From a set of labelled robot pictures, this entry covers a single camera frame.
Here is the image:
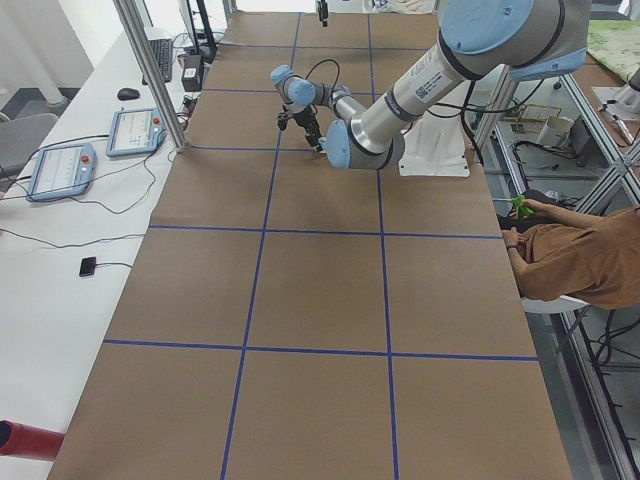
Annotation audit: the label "blue teach pendant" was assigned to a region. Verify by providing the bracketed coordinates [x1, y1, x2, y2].
[105, 108, 166, 158]
[26, 143, 96, 202]

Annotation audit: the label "near blue teach pendant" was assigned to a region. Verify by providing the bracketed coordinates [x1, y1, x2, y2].
[26, 143, 96, 202]

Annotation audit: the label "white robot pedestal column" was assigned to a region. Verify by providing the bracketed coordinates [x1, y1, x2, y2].
[394, 64, 506, 178]

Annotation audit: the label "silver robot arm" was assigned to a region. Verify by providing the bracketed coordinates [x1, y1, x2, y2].
[270, 0, 591, 170]

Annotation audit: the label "red cylinder bottle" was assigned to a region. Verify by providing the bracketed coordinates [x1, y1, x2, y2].
[1, 420, 65, 461]

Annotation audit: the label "far blue teach pendant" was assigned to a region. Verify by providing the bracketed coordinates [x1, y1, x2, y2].
[105, 108, 166, 158]

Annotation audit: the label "small black puck device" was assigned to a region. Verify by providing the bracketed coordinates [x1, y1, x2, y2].
[79, 256, 97, 278]

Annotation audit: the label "black keyboard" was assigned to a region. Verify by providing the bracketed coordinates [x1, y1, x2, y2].
[148, 38, 173, 83]

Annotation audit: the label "person in brown shirt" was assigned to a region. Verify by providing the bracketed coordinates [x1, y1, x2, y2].
[497, 191, 639, 310]

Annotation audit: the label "aluminium frame post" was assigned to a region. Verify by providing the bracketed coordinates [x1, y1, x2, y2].
[113, 0, 188, 153]

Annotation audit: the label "green handled tool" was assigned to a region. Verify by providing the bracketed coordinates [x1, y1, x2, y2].
[508, 195, 535, 220]

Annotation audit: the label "black computer mouse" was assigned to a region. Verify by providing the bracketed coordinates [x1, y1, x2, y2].
[117, 87, 140, 101]

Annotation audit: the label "blue tape grid lines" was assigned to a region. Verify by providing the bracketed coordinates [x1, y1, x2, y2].
[103, 12, 541, 480]

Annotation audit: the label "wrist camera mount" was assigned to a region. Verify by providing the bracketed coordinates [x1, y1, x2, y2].
[277, 104, 295, 131]

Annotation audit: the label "brown paper table cover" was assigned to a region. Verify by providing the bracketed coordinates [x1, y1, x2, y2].
[47, 10, 574, 480]

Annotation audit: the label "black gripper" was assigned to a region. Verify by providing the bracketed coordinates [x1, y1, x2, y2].
[316, 0, 329, 26]
[293, 109, 321, 152]

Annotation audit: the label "small black power box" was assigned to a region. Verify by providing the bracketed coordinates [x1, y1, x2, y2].
[181, 55, 204, 92]

